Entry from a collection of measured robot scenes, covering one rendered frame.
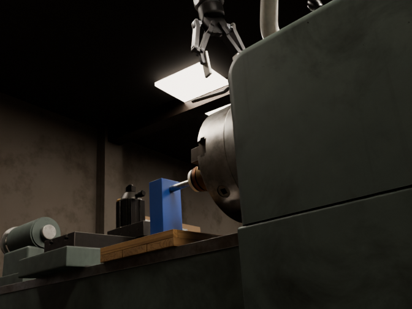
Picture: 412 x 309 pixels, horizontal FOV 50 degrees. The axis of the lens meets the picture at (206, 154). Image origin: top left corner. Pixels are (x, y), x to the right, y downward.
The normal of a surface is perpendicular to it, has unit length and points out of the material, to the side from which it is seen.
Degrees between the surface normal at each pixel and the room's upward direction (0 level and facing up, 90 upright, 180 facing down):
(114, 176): 90
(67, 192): 90
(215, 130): 74
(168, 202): 90
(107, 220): 90
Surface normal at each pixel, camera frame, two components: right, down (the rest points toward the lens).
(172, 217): 0.73, -0.29
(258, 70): -0.68, -0.21
